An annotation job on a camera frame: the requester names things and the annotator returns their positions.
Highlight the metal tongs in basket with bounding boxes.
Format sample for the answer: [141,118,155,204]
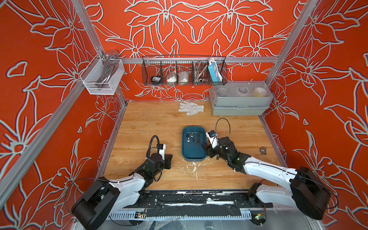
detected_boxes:
[193,60,208,84]

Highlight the metal tool in clear bin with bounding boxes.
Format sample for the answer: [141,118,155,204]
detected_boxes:
[96,51,119,88]

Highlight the black item in basket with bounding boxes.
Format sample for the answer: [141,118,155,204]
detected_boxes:
[150,76,162,85]

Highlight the clear plastic wall bin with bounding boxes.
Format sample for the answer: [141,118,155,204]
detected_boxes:
[80,59,125,95]

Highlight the teal plastic storage box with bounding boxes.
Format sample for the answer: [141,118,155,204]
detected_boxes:
[182,126,207,162]

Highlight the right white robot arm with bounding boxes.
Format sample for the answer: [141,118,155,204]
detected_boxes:
[202,137,332,220]

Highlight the white bag in basket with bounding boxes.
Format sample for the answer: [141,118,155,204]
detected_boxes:
[178,71,190,85]
[166,71,177,85]

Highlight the white knit glove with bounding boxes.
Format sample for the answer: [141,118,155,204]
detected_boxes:
[178,101,204,116]

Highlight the black wire wall basket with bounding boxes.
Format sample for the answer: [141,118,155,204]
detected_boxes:
[142,55,228,86]

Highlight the grey lidded storage container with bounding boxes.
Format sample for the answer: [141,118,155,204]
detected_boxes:
[209,81,274,116]

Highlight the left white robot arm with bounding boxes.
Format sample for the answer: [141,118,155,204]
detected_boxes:
[71,153,173,230]

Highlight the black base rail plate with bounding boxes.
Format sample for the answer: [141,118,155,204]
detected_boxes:
[125,189,273,218]

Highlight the small metal object far right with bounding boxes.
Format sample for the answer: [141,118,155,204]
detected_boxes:
[260,147,267,155]

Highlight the blue white box in basket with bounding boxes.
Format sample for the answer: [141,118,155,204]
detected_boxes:
[208,57,222,82]

